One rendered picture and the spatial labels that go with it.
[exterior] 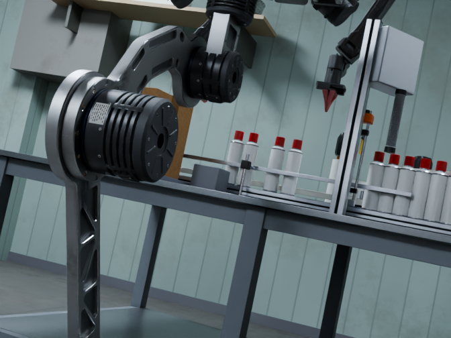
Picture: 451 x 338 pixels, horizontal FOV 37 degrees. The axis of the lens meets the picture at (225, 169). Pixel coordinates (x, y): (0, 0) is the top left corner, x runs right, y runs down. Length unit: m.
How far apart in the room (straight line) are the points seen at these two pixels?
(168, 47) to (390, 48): 0.87
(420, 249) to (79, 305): 0.91
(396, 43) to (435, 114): 3.10
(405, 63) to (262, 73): 3.37
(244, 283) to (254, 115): 3.64
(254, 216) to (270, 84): 3.64
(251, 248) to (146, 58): 0.71
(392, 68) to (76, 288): 1.27
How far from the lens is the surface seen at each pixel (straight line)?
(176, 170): 2.37
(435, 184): 2.34
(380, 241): 1.94
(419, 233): 1.89
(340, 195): 2.24
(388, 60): 2.31
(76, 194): 1.48
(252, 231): 2.03
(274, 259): 5.42
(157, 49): 1.66
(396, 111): 2.30
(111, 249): 5.88
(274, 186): 2.46
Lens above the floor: 0.75
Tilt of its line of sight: 4 degrees up
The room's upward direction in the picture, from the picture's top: 12 degrees clockwise
